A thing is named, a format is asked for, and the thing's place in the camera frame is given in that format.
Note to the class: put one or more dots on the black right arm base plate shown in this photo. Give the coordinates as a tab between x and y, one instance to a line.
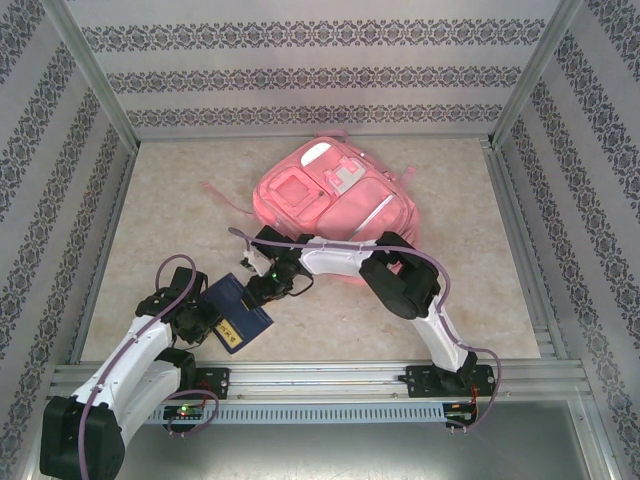
417	382

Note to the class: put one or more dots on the aluminium right frame post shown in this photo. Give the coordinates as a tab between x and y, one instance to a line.
537	70

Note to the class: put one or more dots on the aluminium back floor rail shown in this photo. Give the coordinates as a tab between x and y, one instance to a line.
200	137

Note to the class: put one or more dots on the controller board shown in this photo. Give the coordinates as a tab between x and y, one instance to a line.
457	415
182	411

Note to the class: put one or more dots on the aluminium right floor rail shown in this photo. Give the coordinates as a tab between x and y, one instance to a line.
522	250

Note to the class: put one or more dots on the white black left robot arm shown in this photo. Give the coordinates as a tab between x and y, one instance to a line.
130	350

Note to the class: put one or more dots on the aluminium frame post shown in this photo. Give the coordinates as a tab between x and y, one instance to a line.
537	70
91	70

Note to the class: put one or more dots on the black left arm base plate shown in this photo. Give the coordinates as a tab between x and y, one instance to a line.
215	382

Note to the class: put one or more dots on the aluminium left floor rail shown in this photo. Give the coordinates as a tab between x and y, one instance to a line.
104	250

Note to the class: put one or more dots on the left controller board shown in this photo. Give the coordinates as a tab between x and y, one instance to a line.
182	411

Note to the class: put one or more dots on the right controller board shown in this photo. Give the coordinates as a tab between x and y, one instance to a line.
457	415

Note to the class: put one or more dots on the pink backpack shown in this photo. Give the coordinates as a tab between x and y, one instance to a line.
360	200

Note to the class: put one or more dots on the blue book narrow yellow label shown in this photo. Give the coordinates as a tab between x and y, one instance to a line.
235	300

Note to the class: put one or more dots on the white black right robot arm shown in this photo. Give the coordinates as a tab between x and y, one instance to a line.
335	260

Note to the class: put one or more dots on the aluminium left frame post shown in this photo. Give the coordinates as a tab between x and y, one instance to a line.
91	70

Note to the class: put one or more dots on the aluminium floor rail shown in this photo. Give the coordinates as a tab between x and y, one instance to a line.
200	137
522	250
104	250

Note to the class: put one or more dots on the aluminium mounting rail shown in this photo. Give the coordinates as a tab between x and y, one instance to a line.
310	380

